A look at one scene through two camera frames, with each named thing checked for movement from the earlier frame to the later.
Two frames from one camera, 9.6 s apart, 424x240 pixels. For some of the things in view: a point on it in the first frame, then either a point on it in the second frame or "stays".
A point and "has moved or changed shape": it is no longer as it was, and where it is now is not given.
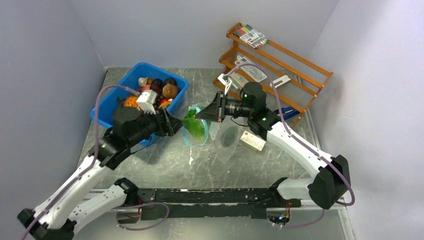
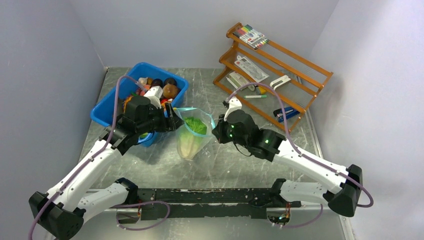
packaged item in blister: x=253 y=71 stays
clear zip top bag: x=198 y=132 has moved or changed shape
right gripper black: x=214 y=111 -> x=218 y=131
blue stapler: x=288 y=112 stays
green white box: x=237 y=80 stays
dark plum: x=170 y=81 stays
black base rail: x=223 y=203 stays
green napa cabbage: x=195 y=126 has moved or changed shape
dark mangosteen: x=157 y=84 stays
